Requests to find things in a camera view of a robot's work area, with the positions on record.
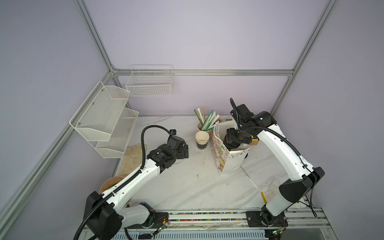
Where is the white wrapped straw on table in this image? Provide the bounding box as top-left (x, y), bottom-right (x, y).
top-left (240, 166), bottom-right (259, 190)

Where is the brown bowl with greens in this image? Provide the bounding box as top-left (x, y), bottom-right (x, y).
top-left (99, 176), bottom-right (124, 194)

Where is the cardboard box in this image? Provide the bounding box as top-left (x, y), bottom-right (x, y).
top-left (249, 137), bottom-right (259, 146)

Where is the yellow handled tool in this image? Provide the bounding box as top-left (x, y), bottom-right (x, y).
top-left (261, 192), bottom-right (268, 204)

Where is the stack of paper cups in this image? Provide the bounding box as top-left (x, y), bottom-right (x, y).
top-left (195, 131), bottom-right (210, 150)

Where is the white paper takeout bag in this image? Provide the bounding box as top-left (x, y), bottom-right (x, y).
top-left (212, 120), bottom-right (250, 175)

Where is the pink straw holder cup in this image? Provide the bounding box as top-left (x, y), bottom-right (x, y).
top-left (197, 123), bottom-right (212, 134)

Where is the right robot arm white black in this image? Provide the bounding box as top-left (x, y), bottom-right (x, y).
top-left (224, 100), bottom-right (325, 227)

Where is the white mesh two-tier shelf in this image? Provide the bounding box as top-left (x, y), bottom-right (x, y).
top-left (69, 82), bottom-right (139, 159)

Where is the white wire basket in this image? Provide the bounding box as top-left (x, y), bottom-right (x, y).
top-left (126, 65), bottom-right (174, 97)

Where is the single black paper cup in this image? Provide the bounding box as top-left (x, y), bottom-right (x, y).
top-left (229, 144), bottom-right (249, 151)

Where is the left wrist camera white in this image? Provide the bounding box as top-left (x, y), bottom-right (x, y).
top-left (169, 129), bottom-right (177, 136)

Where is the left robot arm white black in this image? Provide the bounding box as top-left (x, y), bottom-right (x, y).
top-left (74, 135), bottom-right (189, 240)

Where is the beige glove left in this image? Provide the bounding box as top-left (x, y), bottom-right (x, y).
top-left (118, 144), bottom-right (143, 178)

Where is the black corrugated cable left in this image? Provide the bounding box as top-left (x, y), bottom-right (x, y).
top-left (72, 125), bottom-right (172, 240)

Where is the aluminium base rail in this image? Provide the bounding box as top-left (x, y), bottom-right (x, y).
top-left (79, 207), bottom-right (338, 240)

